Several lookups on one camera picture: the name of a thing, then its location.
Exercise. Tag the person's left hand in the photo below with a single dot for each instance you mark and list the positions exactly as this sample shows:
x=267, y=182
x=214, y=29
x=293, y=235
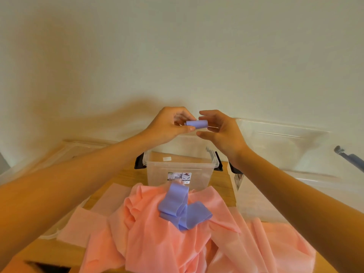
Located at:
x=163, y=127

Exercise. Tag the person's right hand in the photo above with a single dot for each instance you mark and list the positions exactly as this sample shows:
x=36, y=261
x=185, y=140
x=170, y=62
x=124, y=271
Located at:
x=227, y=136

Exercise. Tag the person's right thumb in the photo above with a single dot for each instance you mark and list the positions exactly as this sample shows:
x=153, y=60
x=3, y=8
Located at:
x=205, y=135

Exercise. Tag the person's left thumb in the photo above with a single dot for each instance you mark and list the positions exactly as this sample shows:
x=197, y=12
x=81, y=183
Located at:
x=184, y=129

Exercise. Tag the purple elastic band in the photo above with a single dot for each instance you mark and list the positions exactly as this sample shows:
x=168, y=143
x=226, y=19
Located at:
x=197, y=124
x=182, y=208

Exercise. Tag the person's left forearm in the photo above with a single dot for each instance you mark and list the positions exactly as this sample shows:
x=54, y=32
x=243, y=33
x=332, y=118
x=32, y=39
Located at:
x=71, y=179

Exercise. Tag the person's right forearm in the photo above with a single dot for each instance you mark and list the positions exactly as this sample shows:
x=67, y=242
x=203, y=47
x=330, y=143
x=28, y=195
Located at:
x=298, y=201

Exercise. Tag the small clear plastic storage box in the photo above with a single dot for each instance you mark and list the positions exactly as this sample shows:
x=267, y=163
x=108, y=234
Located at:
x=182, y=166

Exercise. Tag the large clear plastic storage box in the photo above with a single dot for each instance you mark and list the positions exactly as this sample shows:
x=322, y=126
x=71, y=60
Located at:
x=284, y=156

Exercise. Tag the crumpled pink cloth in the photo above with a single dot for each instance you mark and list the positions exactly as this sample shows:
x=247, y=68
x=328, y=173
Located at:
x=159, y=241

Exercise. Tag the flat pink cloth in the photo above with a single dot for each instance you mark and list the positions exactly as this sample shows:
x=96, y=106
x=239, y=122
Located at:
x=85, y=224

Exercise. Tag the clear plastic box lid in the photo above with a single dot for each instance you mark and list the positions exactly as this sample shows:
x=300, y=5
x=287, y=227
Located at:
x=42, y=167

